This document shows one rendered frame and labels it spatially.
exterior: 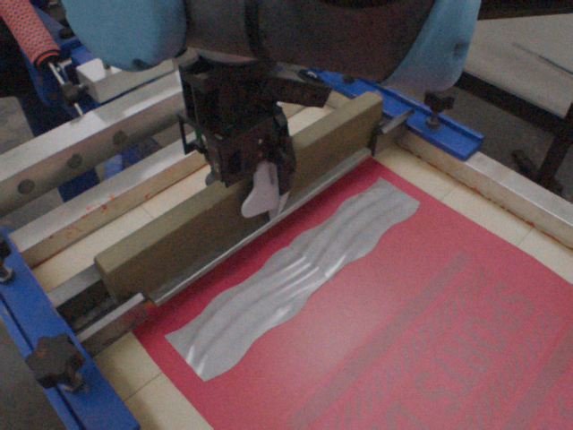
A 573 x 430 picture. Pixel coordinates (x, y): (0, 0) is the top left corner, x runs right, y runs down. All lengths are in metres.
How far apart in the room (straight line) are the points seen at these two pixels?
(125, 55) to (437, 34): 0.16
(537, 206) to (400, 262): 0.19
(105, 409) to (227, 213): 0.23
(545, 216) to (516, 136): 1.92
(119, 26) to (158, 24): 0.02
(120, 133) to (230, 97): 0.29
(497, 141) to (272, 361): 2.11
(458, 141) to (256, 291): 0.35
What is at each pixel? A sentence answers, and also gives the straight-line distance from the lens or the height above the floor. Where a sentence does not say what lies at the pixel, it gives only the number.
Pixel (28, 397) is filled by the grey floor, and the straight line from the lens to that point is 1.70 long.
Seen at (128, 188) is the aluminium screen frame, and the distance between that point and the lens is 0.64.
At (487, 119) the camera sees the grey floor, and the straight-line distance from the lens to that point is 2.63.
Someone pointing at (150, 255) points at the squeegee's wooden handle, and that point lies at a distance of 0.48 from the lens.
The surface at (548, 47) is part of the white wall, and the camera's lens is 2.54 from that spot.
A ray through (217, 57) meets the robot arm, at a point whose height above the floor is 1.22.
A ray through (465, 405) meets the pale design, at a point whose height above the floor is 0.96.
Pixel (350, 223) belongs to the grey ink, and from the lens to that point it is 0.61.
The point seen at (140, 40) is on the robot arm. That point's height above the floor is 1.29.
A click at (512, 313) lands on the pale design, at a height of 0.96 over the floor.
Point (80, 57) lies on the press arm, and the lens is 0.84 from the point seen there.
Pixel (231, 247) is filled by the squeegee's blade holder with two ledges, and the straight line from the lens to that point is 0.54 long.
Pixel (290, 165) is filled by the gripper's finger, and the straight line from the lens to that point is 0.48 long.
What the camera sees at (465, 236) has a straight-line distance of 0.64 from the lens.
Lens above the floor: 1.41
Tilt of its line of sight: 47 degrees down
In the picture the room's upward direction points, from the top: straight up
